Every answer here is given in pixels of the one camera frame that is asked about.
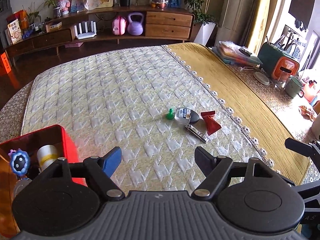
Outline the silver nail clipper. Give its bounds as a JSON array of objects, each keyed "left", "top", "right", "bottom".
[{"left": 185, "top": 124, "right": 209, "bottom": 143}]

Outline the blue spiky toy figure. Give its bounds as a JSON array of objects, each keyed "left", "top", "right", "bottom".
[{"left": 8, "top": 148, "right": 30, "bottom": 177}]

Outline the red snack packet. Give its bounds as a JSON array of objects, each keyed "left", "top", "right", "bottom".
[{"left": 201, "top": 111, "right": 221, "bottom": 136}]

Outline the red tin box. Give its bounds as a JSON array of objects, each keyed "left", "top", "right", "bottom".
[{"left": 0, "top": 124, "right": 87, "bottom": 239}]

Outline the green pawn piece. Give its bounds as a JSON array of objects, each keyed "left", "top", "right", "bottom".
[{"left": 165, "top": 108, "right": 175, "bottom": 120}]

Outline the quilted cream yellow mat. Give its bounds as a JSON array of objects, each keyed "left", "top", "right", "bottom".
[{"left": 21, "top": 46, "right": 272, "bottom": 192}]

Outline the mustard yellow table runner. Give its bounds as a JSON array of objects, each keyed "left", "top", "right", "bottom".
[{"left": 168, "top": 42, "right": 310, "bottom": 185}]

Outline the green mug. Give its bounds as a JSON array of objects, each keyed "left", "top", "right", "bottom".
[{"left": 285, "top": 75, "right": 304, "bottom": 98}]

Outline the stack of folders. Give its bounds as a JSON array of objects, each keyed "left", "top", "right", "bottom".
[{"left": 212, "top": 41, "right": 262, "bottom": 67}]

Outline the green orange storage box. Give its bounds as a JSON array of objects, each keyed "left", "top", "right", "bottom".
[{"left": 258, "top": 42, "right": 299, "bottom": 81}]

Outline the white wifi router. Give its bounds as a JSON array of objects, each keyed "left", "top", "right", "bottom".
[{"left": 74, "top": 21, "right": 97, "bottom": 40}]

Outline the purple kettlebell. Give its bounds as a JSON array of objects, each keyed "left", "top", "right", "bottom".
[{"left": 127, "top": 12, "right": 144, "bottom": 36}]

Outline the pink toy case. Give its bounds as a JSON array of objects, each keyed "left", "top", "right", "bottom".
[{"left": 112, "top": 15, "right": 127, "bottom": 35}]

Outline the orange gift box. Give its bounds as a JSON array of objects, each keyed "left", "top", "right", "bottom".
[{"left": 0, "top": 52, "right": 11, "bottom": 76}]

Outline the long wooden tv cabinet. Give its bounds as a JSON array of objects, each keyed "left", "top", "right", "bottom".
[{"left": 5, "top": 5, "right": 194, "bottom": 60}]

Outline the potted green plant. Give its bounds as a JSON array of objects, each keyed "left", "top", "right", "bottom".
[{"left": 184, "top": 0, "right": 216, "bottom": 46}]

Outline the snack box on cabinet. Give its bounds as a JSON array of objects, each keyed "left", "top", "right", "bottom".
[{"left": 8, "top": 19, "right": 22, "bottom": 44}]

